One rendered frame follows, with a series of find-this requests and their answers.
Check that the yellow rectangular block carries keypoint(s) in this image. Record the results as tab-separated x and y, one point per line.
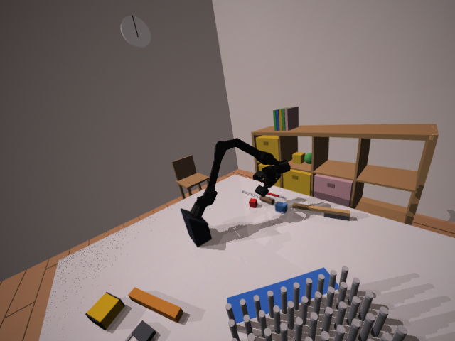
105	310

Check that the blue flat strip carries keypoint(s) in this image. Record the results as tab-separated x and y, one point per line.
276	288

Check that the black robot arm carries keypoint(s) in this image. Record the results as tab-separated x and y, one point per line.
263	157

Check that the blue cube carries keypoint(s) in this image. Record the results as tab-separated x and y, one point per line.
281	207

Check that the brown wooden-handled tool with grey metal shaft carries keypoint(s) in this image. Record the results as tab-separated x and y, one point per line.
266	199

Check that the red cube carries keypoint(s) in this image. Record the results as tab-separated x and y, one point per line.
253	203

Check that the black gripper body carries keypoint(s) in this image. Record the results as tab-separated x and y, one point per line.
267	182

